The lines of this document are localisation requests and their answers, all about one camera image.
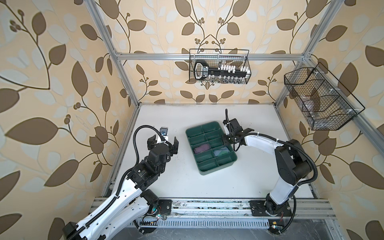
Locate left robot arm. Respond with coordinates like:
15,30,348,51
63,125,179,240

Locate blue orange striped sock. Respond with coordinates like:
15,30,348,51
213,147,231,157

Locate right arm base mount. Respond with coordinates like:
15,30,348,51
249,200,293,217

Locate purple sock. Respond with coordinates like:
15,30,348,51
193,143,211,155

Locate right wire basket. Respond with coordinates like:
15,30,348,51
284,62,366,131

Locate wire basket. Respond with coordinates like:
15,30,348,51
284,62,366,131
189,48,252,85

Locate black socket set tool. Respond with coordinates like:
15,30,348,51
193,60,251,80

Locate back wire basket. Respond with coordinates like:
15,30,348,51
189,48,252,85

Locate green compartment tray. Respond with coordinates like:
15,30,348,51
186,122,238,176

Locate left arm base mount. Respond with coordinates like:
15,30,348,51
145,199,173,217

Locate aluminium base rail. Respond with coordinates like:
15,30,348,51
89,197,337,219

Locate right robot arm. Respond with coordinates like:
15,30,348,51
223,110,319,216

